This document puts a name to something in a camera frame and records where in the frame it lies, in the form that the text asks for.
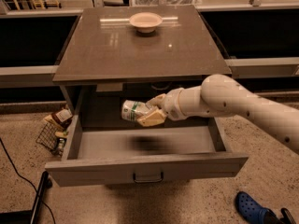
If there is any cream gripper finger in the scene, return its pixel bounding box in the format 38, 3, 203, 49
137, 109, 166, 127
148, 93, 166, 107

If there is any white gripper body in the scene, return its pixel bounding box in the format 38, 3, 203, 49
162, 88, 187, 121

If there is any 7up soda can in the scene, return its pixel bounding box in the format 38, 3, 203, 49
121, 100, 155, 121

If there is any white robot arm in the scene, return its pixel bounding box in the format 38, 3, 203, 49
137, 74, 299, 153

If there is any open grey top drawer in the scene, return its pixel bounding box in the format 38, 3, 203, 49
46, 109, 249, 187

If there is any grey cabinet with top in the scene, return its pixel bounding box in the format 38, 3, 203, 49
53, 6, 230, 115

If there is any small can in basket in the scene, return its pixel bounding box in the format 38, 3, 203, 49
53, 138, 66, 156

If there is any white paper bowl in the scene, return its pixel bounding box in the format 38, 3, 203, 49
129, 12, 163, 34

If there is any brown snack bag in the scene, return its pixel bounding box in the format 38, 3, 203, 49
51, 108, 73, 129

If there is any blue croc shoe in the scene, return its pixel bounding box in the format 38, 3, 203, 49
235, 191, 278, 224

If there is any black stand base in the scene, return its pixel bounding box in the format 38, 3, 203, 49
0, 171, 52, 224

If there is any black metal drawer handle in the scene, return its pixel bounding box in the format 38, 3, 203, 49
133, 172, 164, 184

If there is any black wire basket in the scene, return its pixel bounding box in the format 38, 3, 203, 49
36, 123, 57, 151

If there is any black floor cable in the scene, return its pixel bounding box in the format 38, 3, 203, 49
0, 137, 56, 224

